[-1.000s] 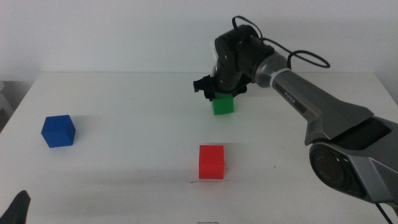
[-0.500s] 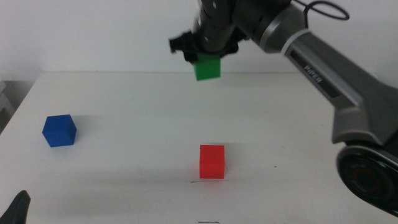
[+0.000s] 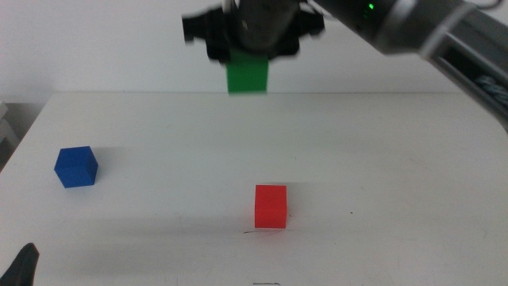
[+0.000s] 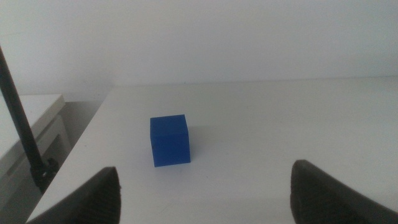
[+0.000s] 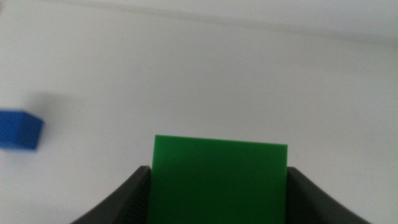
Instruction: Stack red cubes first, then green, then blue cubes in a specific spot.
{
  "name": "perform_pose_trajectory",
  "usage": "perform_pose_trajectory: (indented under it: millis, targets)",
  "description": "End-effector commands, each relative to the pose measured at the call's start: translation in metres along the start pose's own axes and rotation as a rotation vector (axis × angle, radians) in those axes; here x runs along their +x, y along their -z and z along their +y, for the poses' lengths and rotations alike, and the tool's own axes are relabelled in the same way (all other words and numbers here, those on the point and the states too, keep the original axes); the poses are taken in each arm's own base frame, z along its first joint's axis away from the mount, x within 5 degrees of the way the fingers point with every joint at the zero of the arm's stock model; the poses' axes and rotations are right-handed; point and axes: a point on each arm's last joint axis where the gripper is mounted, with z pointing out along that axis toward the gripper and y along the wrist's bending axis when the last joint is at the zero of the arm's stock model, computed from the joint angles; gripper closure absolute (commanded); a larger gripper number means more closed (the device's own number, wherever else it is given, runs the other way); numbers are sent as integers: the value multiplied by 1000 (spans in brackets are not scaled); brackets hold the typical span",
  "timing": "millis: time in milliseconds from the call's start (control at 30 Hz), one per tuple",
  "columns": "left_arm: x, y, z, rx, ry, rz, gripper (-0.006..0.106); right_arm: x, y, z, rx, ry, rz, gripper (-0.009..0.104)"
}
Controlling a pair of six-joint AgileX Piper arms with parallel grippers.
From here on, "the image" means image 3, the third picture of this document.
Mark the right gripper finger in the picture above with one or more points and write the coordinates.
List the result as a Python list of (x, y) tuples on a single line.
[(218, 51), (283, 49)]

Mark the green cube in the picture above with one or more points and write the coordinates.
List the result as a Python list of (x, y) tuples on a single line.
[(247, 73)]

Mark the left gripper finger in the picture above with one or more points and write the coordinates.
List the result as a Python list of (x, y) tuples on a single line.
[(21, 268)]

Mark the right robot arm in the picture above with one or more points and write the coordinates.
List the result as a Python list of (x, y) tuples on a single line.
[(397, 28)]

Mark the red cube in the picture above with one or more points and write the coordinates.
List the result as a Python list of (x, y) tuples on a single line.
[(270, 206)]

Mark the blue cube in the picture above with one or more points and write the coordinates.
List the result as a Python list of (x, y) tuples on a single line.
[(75, 168)]

